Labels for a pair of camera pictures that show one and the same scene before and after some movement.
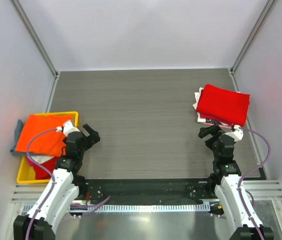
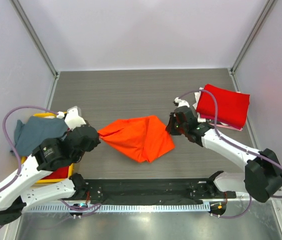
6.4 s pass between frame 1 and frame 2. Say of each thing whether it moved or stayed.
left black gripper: stayed
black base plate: stayed
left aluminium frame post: stayed
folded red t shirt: stayed
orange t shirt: moved
